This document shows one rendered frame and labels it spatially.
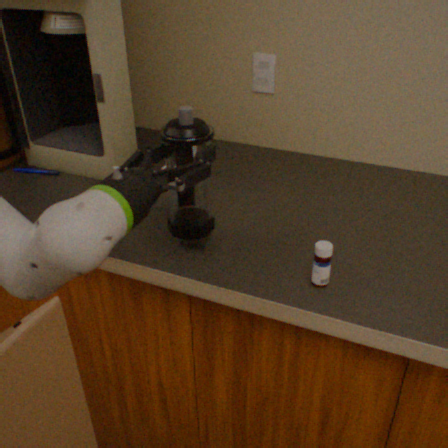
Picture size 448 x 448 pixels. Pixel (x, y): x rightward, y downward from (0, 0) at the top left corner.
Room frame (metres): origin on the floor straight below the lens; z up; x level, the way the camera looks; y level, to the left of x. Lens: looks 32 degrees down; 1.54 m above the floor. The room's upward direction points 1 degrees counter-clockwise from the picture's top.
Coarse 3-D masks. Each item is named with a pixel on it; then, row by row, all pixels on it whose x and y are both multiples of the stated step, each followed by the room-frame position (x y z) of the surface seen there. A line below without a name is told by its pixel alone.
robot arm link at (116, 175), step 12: (108, 180) 0.69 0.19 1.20; (120, 180) 0.69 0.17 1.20; (132, 180) 0.70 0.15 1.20; (120, 192) 0.67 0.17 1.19; (132, 192) 0.68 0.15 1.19; (144, 192) 0.70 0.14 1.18; (132, 204) 0.66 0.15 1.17; (144, 204) 0.69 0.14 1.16; (144, 216) 0.69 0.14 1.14; (132, 228) 0.66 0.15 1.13
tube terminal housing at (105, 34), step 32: (0, 0) 1.32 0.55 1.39; (32, 0) 1.27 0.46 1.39; (64, 0) 1.23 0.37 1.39; (96, 0) 1.22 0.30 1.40; (96, 32) 1.20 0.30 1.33; (96, 64) 1.21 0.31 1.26; (128, 96) 1.29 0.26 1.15; (128, 128) 1.27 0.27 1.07; (32, 160) 1.33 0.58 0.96; (64, 160) 1.27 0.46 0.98; (96, 160) 1.23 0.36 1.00
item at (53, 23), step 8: (48, 16) 1.30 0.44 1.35; (56, 16) 1.28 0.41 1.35; (64, 16) 1.28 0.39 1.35; (72, 16) 1.28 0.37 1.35; (80, 16) 1.29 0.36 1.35; (48, 24) 1.29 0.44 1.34; (56, 24) 1.27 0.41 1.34; (64, 24) 1.27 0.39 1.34; (72, 24) 1.27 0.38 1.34; (80, 24) 1.28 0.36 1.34; (48, 32) 1.28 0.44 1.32; (56, 32) 1.27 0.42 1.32; (64, 32) 1.26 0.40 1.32; (72, 32) 1.26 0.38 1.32; (80, 32) 1.27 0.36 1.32
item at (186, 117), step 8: (184, 112) 0.90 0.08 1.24; (192, 112) 0.91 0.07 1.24; (176, 120) 0.93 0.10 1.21; (184, 120) 0.90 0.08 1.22; (192, 120) 0.91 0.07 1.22; (200, 120) 0.93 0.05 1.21; (168, 128) 0.89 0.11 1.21; (176, 128) 0.89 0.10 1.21; (184, 128) 0.88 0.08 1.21; (192, 128) 0.89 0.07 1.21; (200, 128) 0.89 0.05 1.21; (208, 128) 0.91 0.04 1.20; (176, 136) 0.87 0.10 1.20; (184, 136) 0.87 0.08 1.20; (192, 136) 0.87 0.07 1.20
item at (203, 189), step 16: (208, 144) 0.90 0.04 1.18; (176, 160) 0.87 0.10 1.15; (192, 160) 0.87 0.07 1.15; (192, 192) 0.87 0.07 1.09; (208, 192) 0.89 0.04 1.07; (176, 208) 0.88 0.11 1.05; (192, 208) 0.87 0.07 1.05; (208, 208) 0.89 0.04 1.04; (176, 224) 0.88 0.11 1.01; (192, 224) 0.87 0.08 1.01
